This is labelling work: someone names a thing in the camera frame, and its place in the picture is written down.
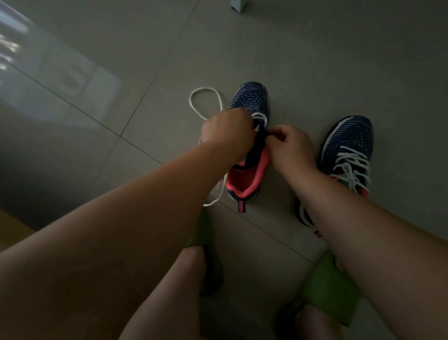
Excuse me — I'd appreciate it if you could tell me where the person's left hand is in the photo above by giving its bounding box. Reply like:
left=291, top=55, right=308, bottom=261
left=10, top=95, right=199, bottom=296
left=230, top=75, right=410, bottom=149
left=200, top=107, right=257, bottom=165

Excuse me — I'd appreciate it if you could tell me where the person's right hand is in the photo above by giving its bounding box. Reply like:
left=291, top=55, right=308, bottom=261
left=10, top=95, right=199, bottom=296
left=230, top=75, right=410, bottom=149
left=265, top=124, right=320, bottom=186

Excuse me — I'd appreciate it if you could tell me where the blue knit sneaker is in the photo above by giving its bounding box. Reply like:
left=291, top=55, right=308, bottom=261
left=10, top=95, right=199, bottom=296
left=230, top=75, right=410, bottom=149
left=225, top=81, right=272, bottom=213
left=295, top=114, right=374, bottom=239

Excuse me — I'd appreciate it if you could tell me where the white shoelace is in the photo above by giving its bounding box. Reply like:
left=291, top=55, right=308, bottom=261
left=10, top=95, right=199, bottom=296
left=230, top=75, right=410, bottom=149
left=329, top=145, right=371, bottom=195
left=188, top=86, right=269, bottom=208

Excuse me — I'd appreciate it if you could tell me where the person's left forearm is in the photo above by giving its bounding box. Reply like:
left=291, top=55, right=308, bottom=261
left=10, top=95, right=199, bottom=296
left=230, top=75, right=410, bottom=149
left=0, top=140, right=238, bottom=340

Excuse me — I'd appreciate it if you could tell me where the person's right forearm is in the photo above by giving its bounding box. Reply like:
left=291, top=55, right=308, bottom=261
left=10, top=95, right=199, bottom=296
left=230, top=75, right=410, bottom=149
left=297, top=168, right=448, bottom=340

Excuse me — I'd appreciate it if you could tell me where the person's right leg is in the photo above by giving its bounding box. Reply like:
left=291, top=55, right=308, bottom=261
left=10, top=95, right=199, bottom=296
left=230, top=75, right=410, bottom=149
left=295, top=303, right=343, bottom=340

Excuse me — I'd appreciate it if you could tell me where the person's leg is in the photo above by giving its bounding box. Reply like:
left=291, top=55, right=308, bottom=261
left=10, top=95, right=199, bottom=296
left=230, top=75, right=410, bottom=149
left=295, top=303, right=343, bottom=340
left=119, top=245, right=207, bottom=340

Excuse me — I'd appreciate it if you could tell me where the person's left leg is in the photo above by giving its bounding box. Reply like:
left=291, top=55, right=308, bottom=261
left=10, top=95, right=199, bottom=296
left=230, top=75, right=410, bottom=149
left=119, top=245, right=207, bottom=340

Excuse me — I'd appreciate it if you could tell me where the green foam slipper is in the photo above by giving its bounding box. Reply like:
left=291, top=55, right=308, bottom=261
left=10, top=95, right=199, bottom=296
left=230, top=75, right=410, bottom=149
left=185, top=206, right=224, bottom=297
left=274, top=250, right=362, bottom=337

